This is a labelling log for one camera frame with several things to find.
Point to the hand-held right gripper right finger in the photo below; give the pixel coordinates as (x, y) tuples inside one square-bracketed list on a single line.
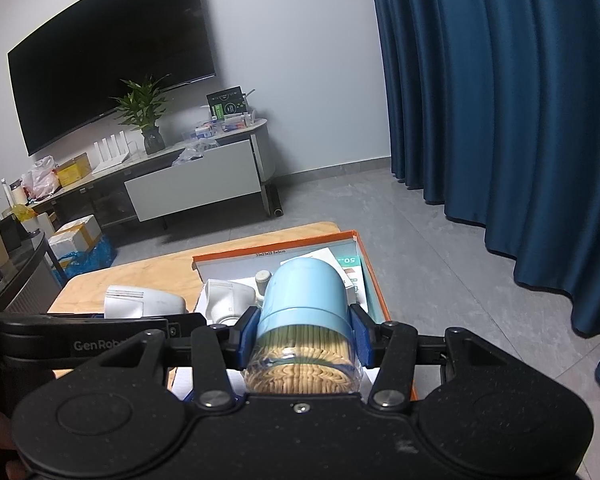
[(362, 340)]

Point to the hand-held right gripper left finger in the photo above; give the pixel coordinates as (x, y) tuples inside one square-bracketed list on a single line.
[(247, 335)]

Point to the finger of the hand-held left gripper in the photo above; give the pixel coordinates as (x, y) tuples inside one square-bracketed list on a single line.
[(130, 321)]

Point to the white mosquito repellent heater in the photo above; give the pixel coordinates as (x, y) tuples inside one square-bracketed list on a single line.
[(225, 300), (145, 302)]

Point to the orange-rimmed white cardboard box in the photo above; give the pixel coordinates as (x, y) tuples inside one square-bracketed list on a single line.
[(372, 280)]

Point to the toothpick jar with blue lid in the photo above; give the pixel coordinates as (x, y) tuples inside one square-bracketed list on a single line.
[(305, 300)]

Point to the person's left hand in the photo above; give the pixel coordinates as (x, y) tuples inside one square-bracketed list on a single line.
[(0, 455)]

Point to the clear repellent liquid bottle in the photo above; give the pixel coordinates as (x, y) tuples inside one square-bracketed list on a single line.
[(263, 280)]

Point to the green and white carton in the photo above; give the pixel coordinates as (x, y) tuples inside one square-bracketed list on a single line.
[(354, 275)]

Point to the black glass coffee table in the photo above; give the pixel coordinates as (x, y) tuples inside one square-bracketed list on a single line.
[(25, 280)]

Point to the blue wrapped packs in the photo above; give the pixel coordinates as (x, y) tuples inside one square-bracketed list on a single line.
[(90, 260)]

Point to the white carton with yellow tape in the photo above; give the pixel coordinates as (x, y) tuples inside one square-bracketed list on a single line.
[(75, 232)]

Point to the black stand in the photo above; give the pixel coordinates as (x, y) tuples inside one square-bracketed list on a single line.
[(11, 232)]

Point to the yellow plastic bag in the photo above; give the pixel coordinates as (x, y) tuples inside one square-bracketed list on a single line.
[(22, 214)]

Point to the white slim bottle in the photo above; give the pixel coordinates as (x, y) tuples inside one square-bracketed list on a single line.
[(5, 192)]

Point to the yellow box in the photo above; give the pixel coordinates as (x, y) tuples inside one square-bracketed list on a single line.
[(74, 170)]

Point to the white router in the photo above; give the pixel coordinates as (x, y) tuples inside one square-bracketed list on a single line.
[(111, 160)]

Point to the white plastic bag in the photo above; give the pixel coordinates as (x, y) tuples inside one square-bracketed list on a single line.
[(40, 180)]

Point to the clear plastic packaging pile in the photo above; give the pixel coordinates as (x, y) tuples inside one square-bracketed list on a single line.
[(195, 154)]

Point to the television cabinet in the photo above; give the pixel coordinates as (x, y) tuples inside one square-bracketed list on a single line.
[(262, 155)]

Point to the potted plant in dark vase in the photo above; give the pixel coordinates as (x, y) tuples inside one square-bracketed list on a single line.
[(152, 140)]

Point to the pile of small boxes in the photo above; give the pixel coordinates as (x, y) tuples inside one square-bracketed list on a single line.
[(220, 127)]

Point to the green and black box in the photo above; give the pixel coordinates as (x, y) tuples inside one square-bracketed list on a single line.
[(227, 102)]

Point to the blue curtain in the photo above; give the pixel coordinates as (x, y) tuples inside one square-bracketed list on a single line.
[(480, 110)]

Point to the black television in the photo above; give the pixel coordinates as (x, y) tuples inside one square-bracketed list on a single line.
[(105, 60)]

